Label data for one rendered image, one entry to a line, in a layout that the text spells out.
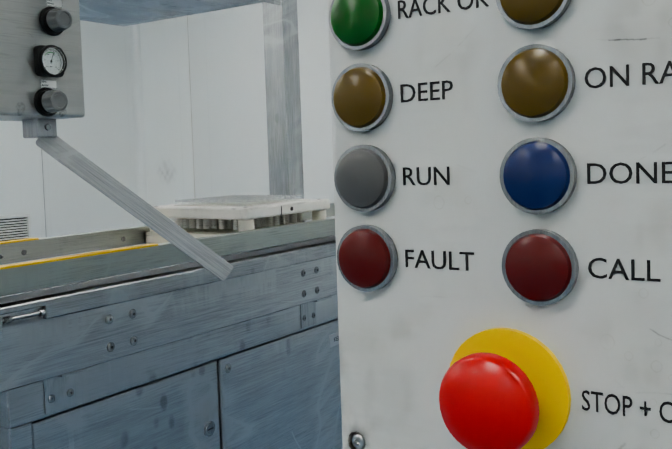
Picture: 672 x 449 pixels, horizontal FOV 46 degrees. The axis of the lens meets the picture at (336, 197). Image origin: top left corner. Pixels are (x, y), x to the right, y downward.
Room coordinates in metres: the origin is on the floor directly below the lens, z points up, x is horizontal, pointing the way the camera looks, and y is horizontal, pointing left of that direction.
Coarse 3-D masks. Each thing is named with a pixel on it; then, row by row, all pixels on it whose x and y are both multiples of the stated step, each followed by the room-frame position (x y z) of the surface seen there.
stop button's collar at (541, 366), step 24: (480, 336) 0.33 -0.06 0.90; (504, 336) 0.32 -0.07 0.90; (528, 336) 0.31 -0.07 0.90; (456, 360) 0.33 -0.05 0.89; (528, 360) 0.31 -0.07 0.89; (552, 360) 0.31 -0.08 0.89; (552, 384) 0.31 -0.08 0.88; (552, 408) 0.31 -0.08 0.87; (624, 408) 0.30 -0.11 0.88; (648, 408) 0.29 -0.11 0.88; (552, 432) 0.31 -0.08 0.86
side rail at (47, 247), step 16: (32, 240) 1.26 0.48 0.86; (48, 240) 1.28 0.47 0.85; (64, 240) 1.31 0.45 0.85; (80, 240) 1.33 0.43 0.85; (96, 240) 1.36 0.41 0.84; (112, 240) 1.39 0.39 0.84; (128, 240) 1.42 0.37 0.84; (144, 240) 1.45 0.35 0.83; (16, 256) 1.23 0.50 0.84; (32, 256) 1.26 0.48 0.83; (48, 256) 1.28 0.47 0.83
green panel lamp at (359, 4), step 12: (336, 0) 0.36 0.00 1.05; (348, 0) 0.35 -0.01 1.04; (360, 0) 0.35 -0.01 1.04; (372, 0) 0.35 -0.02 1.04; (336, 12) 0.36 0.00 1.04; (348, 12) 0.35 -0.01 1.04; (360, 12) 0.35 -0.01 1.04; (372, 12) 0.35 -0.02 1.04; (336, 24) 0.36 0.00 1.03; (348, 24) 0.35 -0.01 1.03; (360, 24) 0.35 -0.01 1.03; (372, 24) 0.35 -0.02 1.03; (348, 36) 0.35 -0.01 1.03; (360, 36) 0.35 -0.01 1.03; (372, 36) 0.35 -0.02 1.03
